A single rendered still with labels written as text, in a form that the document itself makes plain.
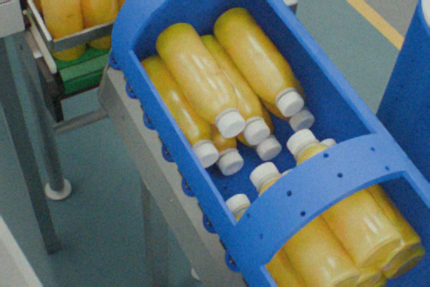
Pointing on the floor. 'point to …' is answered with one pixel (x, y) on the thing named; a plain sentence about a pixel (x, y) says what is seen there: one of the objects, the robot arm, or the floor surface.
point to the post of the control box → (24, 153)
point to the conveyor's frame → (48, 104)
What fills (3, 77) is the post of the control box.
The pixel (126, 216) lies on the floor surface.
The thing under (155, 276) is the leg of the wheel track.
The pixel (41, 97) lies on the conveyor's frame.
